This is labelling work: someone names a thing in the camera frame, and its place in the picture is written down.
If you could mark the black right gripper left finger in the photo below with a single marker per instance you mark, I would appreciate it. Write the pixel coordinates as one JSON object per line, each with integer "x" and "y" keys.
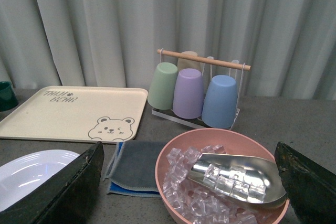
{"x": 67, "y": 197}

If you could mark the pink bowl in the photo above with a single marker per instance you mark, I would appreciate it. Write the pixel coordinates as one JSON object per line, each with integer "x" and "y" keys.
{"x": 233, "y": 143}

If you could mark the clear ice cubes pile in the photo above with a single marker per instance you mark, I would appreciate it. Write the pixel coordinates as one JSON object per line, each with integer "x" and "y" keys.
{"x": 198, "y": 205}

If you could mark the metal ice scoop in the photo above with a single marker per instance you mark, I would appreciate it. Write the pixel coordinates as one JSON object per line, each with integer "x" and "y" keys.
{"x": 252, "y": 166}

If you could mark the beige plastic cup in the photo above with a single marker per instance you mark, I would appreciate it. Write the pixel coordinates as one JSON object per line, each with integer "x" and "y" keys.
{"x": 184, "y": 63}

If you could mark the grey blue folded cloth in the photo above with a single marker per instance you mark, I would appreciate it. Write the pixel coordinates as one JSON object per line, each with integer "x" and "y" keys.
{"x": 131, "y": 171}

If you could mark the white round plate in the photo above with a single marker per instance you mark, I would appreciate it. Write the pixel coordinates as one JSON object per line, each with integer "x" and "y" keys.
{"x": 23, "y": 175}

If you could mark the grey white curtain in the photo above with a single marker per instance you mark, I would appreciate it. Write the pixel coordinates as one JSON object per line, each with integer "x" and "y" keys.
{"x": 290, "y": 44}

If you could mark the cream bear serving tray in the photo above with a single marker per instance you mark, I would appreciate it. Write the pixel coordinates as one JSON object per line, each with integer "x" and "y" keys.
{"x": 77, "y": 114}

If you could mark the dark green mug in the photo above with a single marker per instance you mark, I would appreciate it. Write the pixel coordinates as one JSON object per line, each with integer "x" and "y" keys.
{"x": 8, "y": 98}

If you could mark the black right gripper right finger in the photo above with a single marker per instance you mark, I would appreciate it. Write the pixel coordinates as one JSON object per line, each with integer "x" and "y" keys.
{"x": 309, "y": 186}

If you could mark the white cup rack wooden handle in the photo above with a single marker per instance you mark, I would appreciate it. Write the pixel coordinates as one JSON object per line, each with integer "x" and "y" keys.
{"x": 198, "y": 123}

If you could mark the purple plastic cup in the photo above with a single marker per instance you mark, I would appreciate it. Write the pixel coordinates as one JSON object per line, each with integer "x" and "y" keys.
{"x": 188, "y": 94}

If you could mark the blue plastic cup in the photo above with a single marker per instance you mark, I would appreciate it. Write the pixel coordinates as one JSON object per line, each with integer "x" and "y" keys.
{"x": 220, "y": 102}

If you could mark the green plastic cup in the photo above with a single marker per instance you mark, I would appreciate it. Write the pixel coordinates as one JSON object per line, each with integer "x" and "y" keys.
{"x": 161, "y": 91}

